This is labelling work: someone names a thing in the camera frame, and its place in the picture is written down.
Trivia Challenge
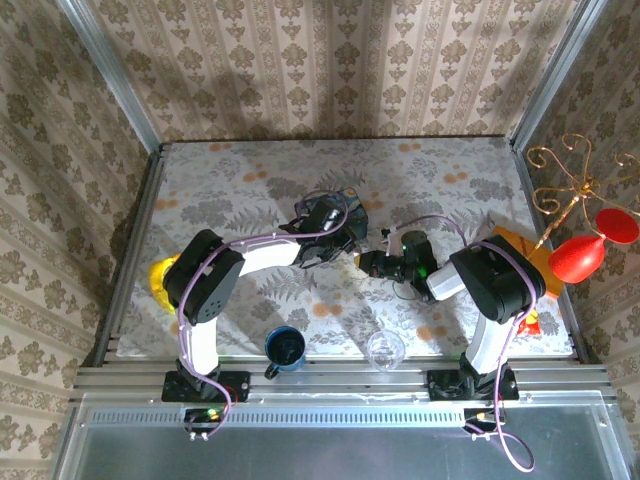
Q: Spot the round red ornament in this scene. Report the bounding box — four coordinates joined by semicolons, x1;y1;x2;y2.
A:
594;208;640;246

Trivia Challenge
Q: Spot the gold wire ornament stand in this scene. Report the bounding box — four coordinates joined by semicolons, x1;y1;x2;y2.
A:
526;132;640;264

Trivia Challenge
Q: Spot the aluminium front rail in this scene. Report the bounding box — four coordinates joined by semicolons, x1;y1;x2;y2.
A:
69;355;614;404

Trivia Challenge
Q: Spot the aluminium side rail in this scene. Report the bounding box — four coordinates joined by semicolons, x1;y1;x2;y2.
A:
508;140;591;364
92;144;167;369

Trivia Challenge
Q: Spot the small circuit board with wires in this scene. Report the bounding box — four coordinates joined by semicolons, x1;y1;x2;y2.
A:
182;407;227;444

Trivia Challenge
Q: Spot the clear plastic cup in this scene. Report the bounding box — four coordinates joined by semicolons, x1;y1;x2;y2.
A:
366;329;405;373

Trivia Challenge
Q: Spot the slotted grey cable duct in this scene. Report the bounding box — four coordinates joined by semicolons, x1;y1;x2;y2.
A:
85;408;604;427

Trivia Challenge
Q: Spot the dark blue mug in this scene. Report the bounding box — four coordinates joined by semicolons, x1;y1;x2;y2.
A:
263;325;308;380

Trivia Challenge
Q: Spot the pear-shaped red ornament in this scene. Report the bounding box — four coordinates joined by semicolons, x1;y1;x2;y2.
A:
548;235;608;285

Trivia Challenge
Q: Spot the yellow toy banana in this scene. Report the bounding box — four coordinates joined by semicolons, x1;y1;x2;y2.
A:
148;253;182;314

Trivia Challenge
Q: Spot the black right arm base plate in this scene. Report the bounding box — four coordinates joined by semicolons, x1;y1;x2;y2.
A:
426;368;520;402

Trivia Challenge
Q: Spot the red snack packet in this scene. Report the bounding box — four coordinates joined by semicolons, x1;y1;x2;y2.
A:
516;308;542;337

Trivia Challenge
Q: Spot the grey metal sheet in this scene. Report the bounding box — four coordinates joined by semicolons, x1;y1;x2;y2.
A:
53;394;634;480

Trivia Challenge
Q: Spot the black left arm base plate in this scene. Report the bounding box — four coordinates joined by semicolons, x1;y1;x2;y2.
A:
160;370;252;403

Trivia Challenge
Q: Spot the floral table mat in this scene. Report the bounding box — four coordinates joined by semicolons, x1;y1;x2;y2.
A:
117;138;574;358

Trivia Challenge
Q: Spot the orange wooden block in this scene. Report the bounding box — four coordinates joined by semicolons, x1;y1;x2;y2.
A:
492;225;564;301

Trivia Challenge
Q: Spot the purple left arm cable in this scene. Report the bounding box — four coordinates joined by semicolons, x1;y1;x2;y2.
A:
175;189;350;444

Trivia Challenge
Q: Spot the aluminium frame post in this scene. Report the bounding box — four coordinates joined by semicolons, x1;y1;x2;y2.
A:
56;0;167;151
508;0;610;149

